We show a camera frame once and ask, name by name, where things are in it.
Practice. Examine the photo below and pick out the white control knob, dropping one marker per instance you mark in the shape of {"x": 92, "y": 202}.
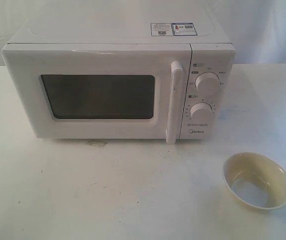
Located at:
{"x": 207, "y": 84}
{"x": 201, "y": 112}

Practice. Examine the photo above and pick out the left warning sticker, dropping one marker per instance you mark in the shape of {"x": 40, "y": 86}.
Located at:
{"x": 161, "y": 29}

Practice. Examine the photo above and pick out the cream ceramic bowl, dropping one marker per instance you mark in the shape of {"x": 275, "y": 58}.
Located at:
{"x": 255, "y": 181}

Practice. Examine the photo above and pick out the lower white control knob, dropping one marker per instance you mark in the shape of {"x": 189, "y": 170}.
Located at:
{"x": 201, "y": 112}

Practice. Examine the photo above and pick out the white microwave door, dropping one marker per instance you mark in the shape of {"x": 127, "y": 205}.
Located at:
{"x": 98, "y": 91}

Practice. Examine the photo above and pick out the right blue label sticker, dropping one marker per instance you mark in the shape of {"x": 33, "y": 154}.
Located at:
{"x": 184, "y": 29}

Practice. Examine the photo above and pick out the white microwave oven body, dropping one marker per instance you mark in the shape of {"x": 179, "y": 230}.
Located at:
{"x": 211, "y": 49}

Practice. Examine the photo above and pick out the upper white control knob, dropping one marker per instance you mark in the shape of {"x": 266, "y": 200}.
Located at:
{"x": 207, "y": 84}

